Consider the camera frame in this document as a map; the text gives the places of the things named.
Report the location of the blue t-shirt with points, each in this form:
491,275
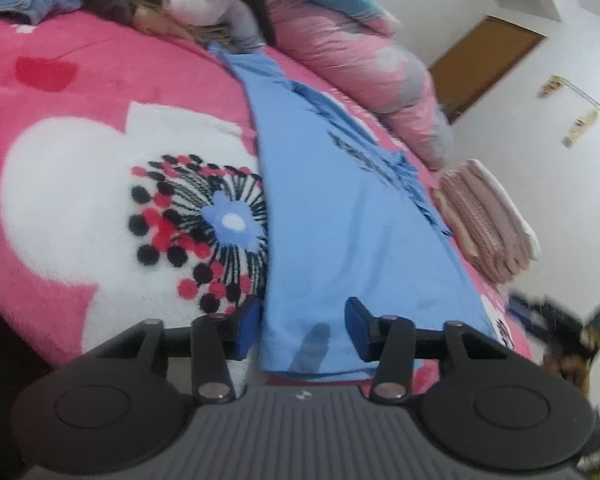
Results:
340,220

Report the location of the wooden door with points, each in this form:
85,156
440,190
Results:
485,65

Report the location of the pink grey floral duvet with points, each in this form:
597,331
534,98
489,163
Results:
360,70

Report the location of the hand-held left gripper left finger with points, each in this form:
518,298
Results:
248,327

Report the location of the beige folded cloth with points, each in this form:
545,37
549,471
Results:
455,225

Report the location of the tan garment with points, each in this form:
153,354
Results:
165,25

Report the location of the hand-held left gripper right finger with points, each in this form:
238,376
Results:
357,327

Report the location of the light pink garment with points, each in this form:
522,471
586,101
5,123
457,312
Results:
205,10

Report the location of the pink floral blanket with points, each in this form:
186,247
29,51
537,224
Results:
80,160

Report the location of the wall hook rack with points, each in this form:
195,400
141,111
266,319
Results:
580,110

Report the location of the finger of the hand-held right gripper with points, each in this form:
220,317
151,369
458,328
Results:
527,312

